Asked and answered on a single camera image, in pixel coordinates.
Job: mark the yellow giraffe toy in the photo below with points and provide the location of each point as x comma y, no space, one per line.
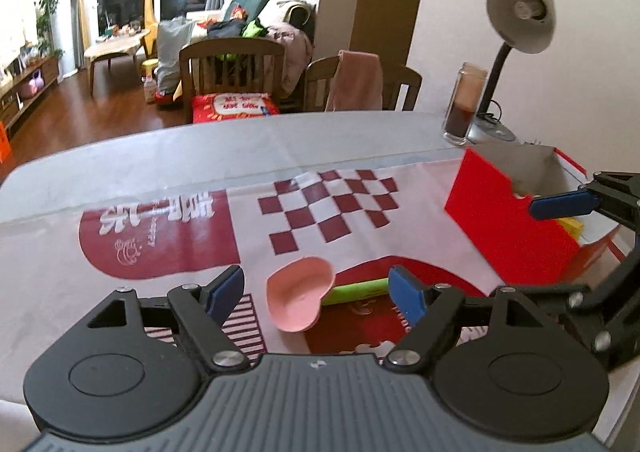
146,7

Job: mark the beige sofa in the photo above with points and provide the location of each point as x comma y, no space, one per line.
300,12

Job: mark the green houseplant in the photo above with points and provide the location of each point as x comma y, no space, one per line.
47,7

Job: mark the pile of clothes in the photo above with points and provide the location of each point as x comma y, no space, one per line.
225,28

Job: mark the pink bag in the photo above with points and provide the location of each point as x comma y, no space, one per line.
31,84

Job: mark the wooden coffee table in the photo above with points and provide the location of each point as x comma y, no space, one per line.
115,47

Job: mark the grey desk lamp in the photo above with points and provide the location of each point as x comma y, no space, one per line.
520,17

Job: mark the orange box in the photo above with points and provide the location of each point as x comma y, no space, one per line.
4,144

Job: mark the wooden slatted chair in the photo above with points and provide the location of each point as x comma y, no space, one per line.
230,48

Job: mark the yellow box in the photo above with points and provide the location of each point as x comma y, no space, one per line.
570,228

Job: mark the wooden cabinet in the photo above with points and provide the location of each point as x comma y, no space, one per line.
45,69

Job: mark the white tower air conditioner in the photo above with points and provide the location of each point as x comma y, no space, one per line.
65,22

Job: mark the yellow stool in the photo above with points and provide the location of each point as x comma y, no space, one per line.
149,68

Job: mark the white patterned wall cloth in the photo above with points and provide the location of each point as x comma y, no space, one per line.
15,32

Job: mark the red white printed tablecloth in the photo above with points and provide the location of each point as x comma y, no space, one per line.
150,172

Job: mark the red floor toy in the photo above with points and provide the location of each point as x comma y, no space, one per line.
165,98

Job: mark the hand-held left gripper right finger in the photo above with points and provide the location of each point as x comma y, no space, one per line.
407,294

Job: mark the glass jar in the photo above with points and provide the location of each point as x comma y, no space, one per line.
462,117

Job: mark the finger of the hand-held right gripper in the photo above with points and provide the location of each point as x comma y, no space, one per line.
600,327
565,206

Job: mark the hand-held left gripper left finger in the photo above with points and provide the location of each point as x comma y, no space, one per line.
225,294

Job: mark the red seat cushion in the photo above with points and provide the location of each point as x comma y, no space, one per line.
235,107

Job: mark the pink towel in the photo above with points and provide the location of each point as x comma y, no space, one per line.
355,82

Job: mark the red shoebox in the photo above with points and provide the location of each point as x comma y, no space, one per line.
500,232

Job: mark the plastic bottle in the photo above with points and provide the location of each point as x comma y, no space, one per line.
150,89

